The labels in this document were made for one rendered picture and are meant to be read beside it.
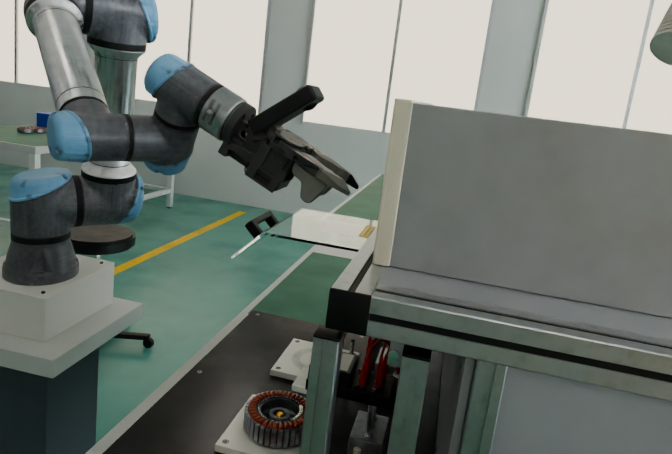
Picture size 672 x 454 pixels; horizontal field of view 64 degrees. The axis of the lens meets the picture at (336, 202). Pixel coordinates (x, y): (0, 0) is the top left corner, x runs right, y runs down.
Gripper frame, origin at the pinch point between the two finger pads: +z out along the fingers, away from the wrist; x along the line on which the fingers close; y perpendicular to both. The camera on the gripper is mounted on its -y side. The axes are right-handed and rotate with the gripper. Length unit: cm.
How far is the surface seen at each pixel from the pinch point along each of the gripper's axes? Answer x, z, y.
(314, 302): -58, 3, 47
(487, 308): 22.3, 21.8, -1.8
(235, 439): 8.7, 7.2, 41.6
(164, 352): -141, -47, 152
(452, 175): 14.4, 11.3, -10.7
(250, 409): 5.9, 6.5, 37.8
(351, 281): 22.1, 8.4, 4.4
